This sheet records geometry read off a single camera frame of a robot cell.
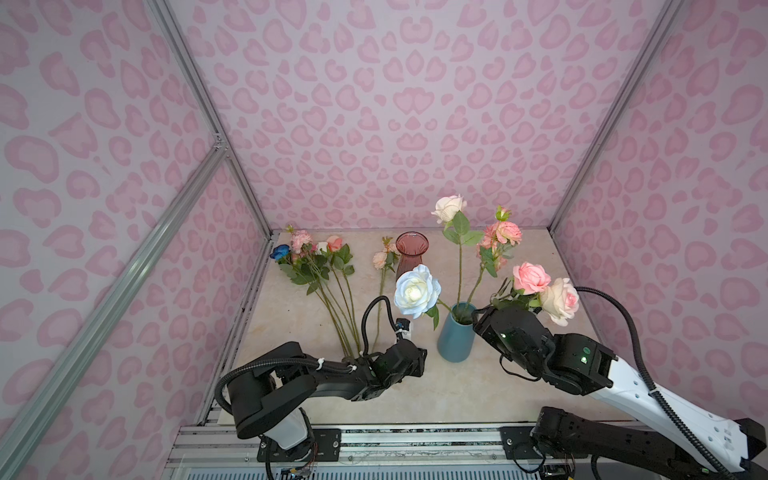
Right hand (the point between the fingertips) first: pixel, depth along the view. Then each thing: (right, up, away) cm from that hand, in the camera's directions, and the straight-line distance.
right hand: (474, 321), depth 69 cm
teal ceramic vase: (-3, -6, +8) cm, 10 cm away
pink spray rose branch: (+4, +17, -2) cm, 17 cm away
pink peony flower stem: (-51, +20, +35) cm, 65 cm away
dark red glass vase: (-14, +17, +19) cm, 29 cm away
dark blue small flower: (-59, +16, +37) cm, 72 cm away
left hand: (-9, -12, +16) cm, 22 cm away
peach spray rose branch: (-23, +13, +38) cm, 47 cm away
